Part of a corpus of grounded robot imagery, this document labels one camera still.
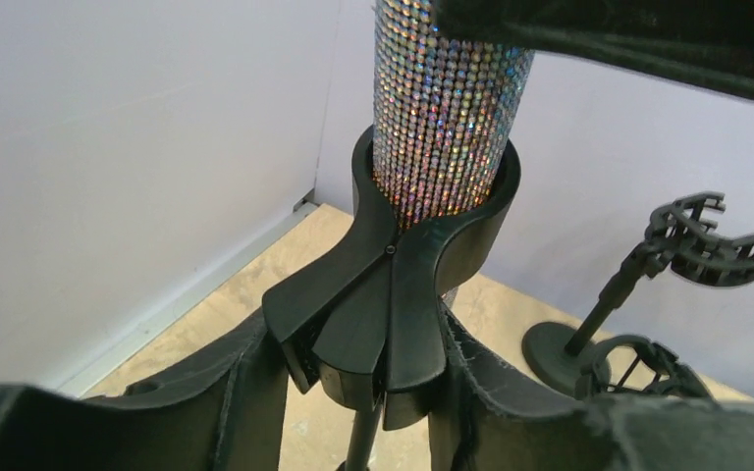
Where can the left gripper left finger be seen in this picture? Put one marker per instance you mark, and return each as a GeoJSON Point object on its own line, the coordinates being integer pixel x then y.
{"type": "Point", "coordinates": [221, 408]}

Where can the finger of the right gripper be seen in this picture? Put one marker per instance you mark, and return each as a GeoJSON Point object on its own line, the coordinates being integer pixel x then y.
{"type": "Point", "coordinates": [709, 44]}

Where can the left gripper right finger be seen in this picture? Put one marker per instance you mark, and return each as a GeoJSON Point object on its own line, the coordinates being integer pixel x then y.
{"type": "Point", "coordinates": [492, 417]}

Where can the black round-base stand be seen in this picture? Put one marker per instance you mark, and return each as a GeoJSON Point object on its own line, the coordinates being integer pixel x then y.
{"type": "Point", "coordinates": [363, 320]}

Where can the glitter silver microphone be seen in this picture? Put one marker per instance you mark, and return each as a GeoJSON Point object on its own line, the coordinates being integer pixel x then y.
{"type": "Point", "coordinates": [443, 111]}

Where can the black tripod shock mount stand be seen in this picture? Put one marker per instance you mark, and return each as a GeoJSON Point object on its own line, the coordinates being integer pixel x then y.
{"type": "Point", "coordinates": [670, 376]}

